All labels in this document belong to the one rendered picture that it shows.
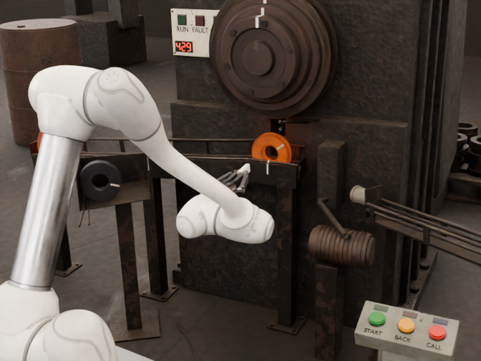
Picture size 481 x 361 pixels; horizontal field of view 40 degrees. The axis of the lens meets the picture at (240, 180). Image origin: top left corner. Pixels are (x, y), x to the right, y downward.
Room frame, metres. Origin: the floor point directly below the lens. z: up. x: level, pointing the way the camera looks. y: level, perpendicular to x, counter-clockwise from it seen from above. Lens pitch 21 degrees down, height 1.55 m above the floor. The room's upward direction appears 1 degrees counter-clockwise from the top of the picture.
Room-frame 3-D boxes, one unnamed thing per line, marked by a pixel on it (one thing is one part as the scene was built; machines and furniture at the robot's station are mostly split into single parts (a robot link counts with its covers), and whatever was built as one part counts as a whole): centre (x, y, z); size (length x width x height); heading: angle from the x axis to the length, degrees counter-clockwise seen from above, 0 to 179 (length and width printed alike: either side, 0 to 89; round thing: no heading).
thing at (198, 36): (2.60, 0.14, 1.15); 0.26 x 0.02 x 0.18; 64
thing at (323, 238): (2.09, -0.36, 0.27); 0.22 x 0.13 x 0.53; 64
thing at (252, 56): (2.26, -0.08, 1.11); 0.28 x 0.06 x 0.28; 64
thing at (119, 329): (2.32, 0.48, 0.36); 0.26 x 0.20 x 0.72; 99
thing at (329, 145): (2.26, -0.34, 0.68); 0.11 x 0.08 x 0.24; 154
